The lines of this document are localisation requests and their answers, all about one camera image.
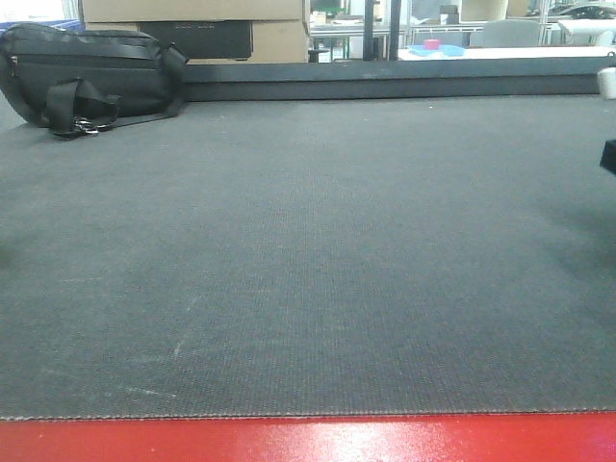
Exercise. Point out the pink block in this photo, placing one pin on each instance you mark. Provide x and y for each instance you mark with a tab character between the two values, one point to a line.
431	44

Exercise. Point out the red conveyor edge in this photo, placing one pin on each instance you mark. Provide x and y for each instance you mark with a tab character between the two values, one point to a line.
505	437

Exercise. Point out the lower cardboard box black label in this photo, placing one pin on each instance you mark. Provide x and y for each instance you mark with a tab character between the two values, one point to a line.
225	42

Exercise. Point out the light blue tray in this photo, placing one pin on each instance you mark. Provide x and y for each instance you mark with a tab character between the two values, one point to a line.
443	50

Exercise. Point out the black fabric bag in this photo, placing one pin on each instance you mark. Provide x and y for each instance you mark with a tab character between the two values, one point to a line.
78	83

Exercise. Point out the beige open box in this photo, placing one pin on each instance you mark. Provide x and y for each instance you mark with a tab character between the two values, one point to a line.
482	10

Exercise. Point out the grey chair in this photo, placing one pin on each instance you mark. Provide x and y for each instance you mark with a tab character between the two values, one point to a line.
511	33

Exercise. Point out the white table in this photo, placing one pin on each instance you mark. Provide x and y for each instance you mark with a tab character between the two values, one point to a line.
536	52

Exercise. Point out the upper cardboard box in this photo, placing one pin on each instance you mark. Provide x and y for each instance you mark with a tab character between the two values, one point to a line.
163	10

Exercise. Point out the black object at right edge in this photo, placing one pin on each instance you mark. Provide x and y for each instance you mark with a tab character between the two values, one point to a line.
608	159

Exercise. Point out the white object at right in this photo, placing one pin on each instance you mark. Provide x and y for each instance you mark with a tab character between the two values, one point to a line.
607	83

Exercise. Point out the black vertical post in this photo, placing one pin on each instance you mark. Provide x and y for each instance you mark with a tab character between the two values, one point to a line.
368	34
394	22

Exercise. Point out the dark conveyor side rail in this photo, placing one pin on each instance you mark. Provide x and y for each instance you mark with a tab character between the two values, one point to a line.
395	80

